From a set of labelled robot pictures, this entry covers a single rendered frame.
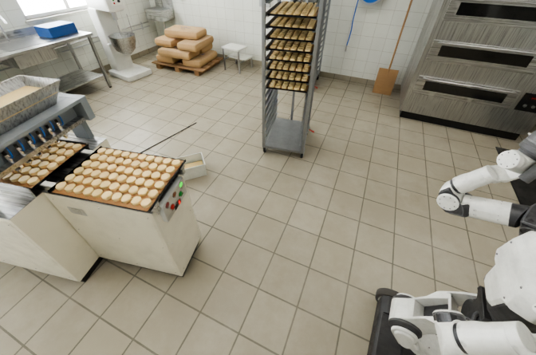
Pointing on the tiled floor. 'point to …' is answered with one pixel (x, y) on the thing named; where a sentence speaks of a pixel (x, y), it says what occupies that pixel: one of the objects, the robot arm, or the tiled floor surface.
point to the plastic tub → (194, 166)
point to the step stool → (236, 54)
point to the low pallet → (188, 66)
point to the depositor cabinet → (45, 231)
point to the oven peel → (382, 84)
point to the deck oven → (478, 48)
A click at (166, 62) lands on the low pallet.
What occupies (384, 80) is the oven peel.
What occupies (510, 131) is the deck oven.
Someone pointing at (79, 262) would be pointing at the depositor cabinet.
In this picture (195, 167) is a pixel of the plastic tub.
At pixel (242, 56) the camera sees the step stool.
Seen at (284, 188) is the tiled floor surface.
